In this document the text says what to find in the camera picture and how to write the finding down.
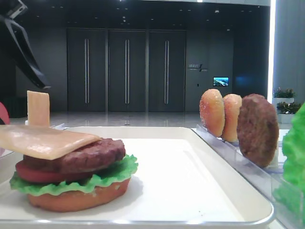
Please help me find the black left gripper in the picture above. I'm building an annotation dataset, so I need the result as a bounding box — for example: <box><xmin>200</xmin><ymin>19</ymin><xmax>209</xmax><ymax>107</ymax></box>
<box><xmin>0</xmin><ymin>0</ymin><xmax>51</xmax><ymax>89</ymax></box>

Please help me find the orange cheese slice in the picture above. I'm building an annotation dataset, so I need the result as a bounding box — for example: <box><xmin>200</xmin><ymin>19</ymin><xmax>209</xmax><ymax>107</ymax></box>
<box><xmin>0</xmin><ymin>125</ymin><xmax>100</xmax><ymax>160</ymax></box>
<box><xmin>27</xmin><ymin>91</ymin><xmax>50</xmax><ymax>127</ymax></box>

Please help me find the red tomato slice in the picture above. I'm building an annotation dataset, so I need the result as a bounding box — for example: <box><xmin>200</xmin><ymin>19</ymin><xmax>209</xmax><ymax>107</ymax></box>
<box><xmin>0</xmin><ymin>103</ymin><xmax>10</xmax><ymax>125</ymax></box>

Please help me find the tomato slice on tray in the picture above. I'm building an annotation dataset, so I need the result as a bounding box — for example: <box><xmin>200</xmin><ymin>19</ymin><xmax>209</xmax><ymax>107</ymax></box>
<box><xmin>15</xmin><ymin>161</ymin><xmax>95</xmax><ymax>184</ymax></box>

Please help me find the meat patty on tray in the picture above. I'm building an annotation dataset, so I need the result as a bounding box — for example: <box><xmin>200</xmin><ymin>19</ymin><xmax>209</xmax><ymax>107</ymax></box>
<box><xmin>23</xmin><ymin>138</ymin><xmax>126</xmax><ymax>174</ymax></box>

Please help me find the green lettuce leaf on tray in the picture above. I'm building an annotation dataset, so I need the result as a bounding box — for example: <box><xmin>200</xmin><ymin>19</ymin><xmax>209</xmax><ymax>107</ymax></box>
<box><xmin>10</xmin><ymin>155</ymin><xmax>138</xmax><ymax>197</ymax></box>

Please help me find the standing meat patty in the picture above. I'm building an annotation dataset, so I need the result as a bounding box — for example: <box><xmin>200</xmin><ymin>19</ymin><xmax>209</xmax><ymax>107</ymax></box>
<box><xmin>237</xmin><ymin>94</ymin><xmax>279</xmax><ymax>167</ymax></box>

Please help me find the standing green lettuce leaf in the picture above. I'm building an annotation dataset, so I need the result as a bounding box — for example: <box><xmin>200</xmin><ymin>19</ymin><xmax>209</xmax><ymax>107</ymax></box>
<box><xmin>274</xmin><ymin>105</ymin><xmax>305</xmax><ymax>221</ymax></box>

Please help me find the dark triple door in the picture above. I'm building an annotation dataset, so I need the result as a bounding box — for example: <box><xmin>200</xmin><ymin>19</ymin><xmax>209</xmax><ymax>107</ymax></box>
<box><xmin>67</xmin><ymin>29</ymin><xmax>186</xmax><ymax>112</ymax></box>

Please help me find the bottom bun on tray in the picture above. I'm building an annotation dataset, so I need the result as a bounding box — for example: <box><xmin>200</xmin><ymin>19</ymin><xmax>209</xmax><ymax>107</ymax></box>
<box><xmin>27</xmin><ymin>179</ymin><xmax>130</xmax><ymax>212</ymax></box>

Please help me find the bun top outer right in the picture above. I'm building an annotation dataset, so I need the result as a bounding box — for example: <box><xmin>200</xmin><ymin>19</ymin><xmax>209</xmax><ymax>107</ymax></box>
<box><xmin>199</xmin><ymin>89</ymin><xmax>225</xmax><ymax>137</ymax></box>

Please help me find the white metal tray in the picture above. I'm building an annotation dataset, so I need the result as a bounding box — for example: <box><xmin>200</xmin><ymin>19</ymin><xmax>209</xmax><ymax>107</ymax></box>
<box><xmin>0</xmin><ymin>126</ymin><xmax>275</xmax><ymax>229</ymax></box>

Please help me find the bun top inner right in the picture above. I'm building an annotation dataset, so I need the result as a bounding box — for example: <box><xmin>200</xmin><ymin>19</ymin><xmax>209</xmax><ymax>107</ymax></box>
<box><xmin>222</xmin><ymin>94</ymin><xmax>242</xmax><ymax>142</ymax></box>

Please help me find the potted plants planter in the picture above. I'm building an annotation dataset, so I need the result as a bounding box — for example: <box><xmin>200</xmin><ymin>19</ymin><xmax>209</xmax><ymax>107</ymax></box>
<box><xmin>272</xmin><ymin>87</ymin><xmax>302</xmax><ymax>124</ymax></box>

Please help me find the clear left front rail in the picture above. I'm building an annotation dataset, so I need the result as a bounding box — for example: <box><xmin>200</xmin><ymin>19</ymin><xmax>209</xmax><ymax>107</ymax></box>
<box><xmin>0</xmin><ymin>123</ymin><xmax>65</xmax><ymax>159</ymax></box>

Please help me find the clear rail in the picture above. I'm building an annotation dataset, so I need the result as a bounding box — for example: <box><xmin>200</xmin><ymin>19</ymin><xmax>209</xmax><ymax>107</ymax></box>
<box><xmin>196</xmin><ymin>125</ymin><xmax>305</xmax><ymax>229</ymax></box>
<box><xmin>0</xmin><ymin>123</ymin><xmax>65</xmax><ymax>159</ymax></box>

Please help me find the wall display screen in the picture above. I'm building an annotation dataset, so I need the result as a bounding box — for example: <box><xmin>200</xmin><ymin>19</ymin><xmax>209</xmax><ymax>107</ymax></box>
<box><xmin>213</xmin><ymin>77</ymin><xmax>229</xmax><ymax>86</ymax></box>

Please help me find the clear right front rail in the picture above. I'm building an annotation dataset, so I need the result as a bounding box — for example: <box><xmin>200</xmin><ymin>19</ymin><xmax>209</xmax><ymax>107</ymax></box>
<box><xmin>196</xmin><ymin>125</ymin><xmax>305</xmax><ymax>229</ymax></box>

